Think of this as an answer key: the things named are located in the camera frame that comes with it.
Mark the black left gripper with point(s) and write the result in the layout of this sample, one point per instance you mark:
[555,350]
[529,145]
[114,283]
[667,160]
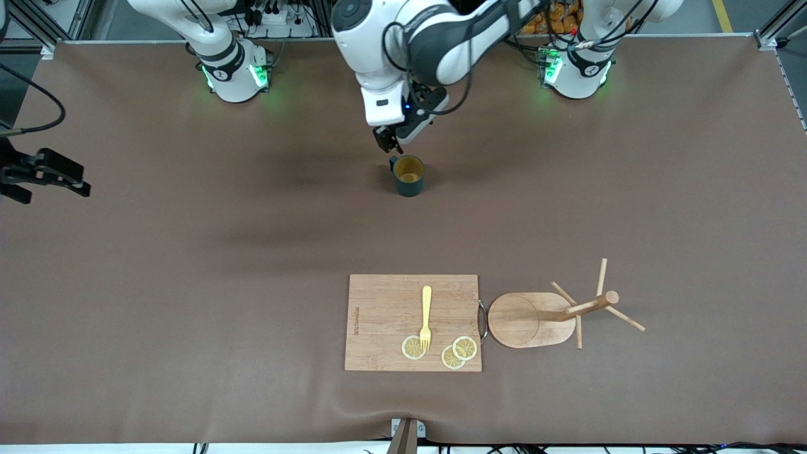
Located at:
[384,135]

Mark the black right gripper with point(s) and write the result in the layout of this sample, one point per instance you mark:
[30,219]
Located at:
[19,171]

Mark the dark green cup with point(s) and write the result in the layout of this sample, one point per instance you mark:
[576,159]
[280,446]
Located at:
[410,188]

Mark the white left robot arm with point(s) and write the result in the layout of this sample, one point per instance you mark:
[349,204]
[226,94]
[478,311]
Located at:
[378,57]

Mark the wooden cup rack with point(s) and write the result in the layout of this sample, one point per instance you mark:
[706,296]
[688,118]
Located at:
[517,321]

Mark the yellow plastic fork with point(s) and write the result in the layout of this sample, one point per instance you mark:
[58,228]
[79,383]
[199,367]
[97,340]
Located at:
[427,302]

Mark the white power strip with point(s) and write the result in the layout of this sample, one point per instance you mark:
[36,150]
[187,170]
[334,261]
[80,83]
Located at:
[277,17]

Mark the wooden cutting board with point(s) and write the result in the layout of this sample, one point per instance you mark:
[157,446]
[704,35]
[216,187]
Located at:
[384,315]

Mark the orange snack bag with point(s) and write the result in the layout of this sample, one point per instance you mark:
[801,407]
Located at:
[555,22]

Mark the lemon slice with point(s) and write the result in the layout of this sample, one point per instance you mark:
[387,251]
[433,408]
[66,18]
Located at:
[450,360]
[410,349]
[465,348]

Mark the grey camera bracket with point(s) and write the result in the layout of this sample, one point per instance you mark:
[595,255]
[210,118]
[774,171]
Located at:
[405,441]

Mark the aluminium frame rail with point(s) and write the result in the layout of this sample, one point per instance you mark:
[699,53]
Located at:
[766,41]

